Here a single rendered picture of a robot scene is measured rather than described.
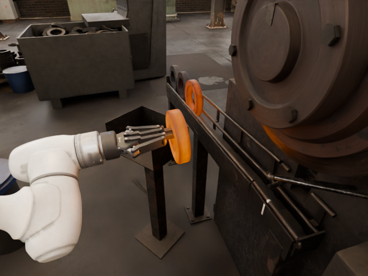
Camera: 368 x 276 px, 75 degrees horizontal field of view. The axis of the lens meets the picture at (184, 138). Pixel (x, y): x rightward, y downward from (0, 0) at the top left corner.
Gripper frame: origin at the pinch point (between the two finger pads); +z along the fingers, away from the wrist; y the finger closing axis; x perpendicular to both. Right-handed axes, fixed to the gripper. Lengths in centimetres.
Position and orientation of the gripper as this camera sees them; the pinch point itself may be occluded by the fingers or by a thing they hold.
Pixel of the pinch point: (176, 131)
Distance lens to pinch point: 67.9
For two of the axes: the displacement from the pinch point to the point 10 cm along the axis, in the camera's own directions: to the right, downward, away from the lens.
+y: 2.9, 5.3, -8.0
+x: -0.5, -8.2, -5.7
